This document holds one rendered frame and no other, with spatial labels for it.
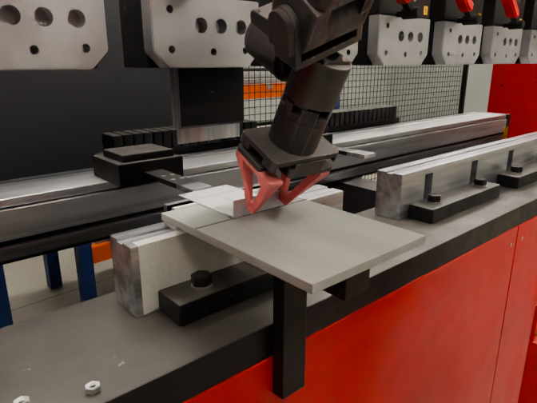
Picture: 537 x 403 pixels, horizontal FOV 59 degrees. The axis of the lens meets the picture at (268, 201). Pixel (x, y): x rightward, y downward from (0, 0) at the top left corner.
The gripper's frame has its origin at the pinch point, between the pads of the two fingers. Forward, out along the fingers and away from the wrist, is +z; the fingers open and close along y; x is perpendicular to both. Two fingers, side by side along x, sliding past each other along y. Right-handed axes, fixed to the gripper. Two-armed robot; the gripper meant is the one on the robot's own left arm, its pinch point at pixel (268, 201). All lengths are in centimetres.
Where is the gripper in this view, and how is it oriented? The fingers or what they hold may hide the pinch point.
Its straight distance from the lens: 59.0
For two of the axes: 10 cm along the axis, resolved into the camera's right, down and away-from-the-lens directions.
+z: -3.0, 7.5, 5.9
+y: -7.6, 1.9, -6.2
